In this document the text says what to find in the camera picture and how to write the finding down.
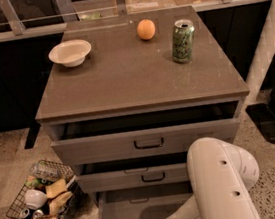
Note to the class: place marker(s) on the green soda can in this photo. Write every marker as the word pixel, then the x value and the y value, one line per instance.
pixel 182 43

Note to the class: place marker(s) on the clear plastic bottle in basket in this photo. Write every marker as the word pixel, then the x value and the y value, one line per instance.
pixel 42 171

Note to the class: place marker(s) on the black floor tray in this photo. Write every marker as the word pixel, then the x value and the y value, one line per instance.
pixel 263 116

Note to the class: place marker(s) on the white ceramic bowl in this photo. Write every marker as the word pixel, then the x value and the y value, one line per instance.
pixel 70 53

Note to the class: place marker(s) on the silver can in basket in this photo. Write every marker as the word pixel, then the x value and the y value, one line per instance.
pixel 25 214

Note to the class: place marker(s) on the orange fruit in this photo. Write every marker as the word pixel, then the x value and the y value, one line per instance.
pixel 146 29

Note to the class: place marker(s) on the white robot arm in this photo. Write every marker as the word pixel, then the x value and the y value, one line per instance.
pixel 221 174

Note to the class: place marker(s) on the small white bowl in basket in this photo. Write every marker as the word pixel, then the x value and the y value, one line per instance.
pixel 35 199

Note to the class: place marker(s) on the yellow sponge in basket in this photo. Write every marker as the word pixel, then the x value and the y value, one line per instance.
pixel 59 202
pixel 56 188

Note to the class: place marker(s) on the bottom grey drawer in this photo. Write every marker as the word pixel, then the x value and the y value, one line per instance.
pixel 152 202

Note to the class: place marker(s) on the top grey drawer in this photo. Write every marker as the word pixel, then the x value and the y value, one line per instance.
pixel 144 134

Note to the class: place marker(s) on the grey drawer cabinet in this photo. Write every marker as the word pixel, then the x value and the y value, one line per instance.
pixel 125 75

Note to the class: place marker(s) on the black wire basket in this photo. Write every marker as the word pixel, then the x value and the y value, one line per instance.
pixel 66 212

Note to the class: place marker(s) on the grey drawer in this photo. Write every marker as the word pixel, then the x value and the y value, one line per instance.
pixel 144 134
pixel 152 202
pixel 136 172

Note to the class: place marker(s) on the middle grey drawer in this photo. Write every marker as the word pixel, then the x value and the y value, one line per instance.
pixel 136 172

